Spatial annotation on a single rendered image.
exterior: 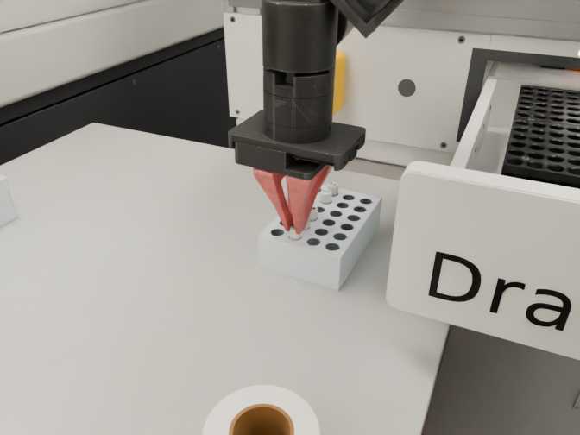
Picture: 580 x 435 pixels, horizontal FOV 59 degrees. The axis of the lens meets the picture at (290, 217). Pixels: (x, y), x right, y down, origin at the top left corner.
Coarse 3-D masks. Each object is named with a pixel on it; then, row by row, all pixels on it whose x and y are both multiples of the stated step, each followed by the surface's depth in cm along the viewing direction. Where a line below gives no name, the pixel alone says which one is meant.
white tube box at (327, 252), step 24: (336, 216) 54; (360, 216) 52; (264, 240) 49; (288, 240) 48; (312, 240) 49; (336, 240) 48; (360, 240) 51; (264, 264) 50; (288, 264) 49; (312, 264) 48; (336, 264) 46; (336, 288) 48
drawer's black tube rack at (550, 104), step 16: (528, 96) 53; (544, 96) 54; (560, 96) 53; (576, 96) 53; (528, 112) 48; (544, 112) 49; (560, 112) 49; (576, 112) 48; (512, 128) 45; (528, 128) 45; (544, 128) 45; (560, 128) 46; (576, 128) 45; (512, 144) 43; (528, 144) 42; (544, 144) 42; (560, 144) 43; (576, 144) 42; (544, 160) 39; (560, 160) 40; (576, 160) 40; (512, 176) 44; (528, 176) 43
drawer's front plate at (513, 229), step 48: (432, 192) 32; (480, 192) 30; (528, 192) 29; (576, 192) 29; (432, 240) 33; (480, 240) 32; (528, 240) 30; (576, 240) 29; (480, 288) 33; (528, 288) 32; (576, 288) 31; (528, 336) 34; (576, 336) 32
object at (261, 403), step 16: (224, 400) 32; (240, 400) 32; (256, 400) 32; (272, 400) 32; (288, 400) 32; (304, 400) 32; (208, 416) 32; (224, 416) 31; (240, 416) 31; (256, 416) 32; (272, 416) 32; (288, 416) 31; (304, 416) 31; (208, 432) 30; (224, 432) 30; (240, 432) 32; (256, 432) 33; (272, 432) 33; (288, 432) 32; (304, 432) 30
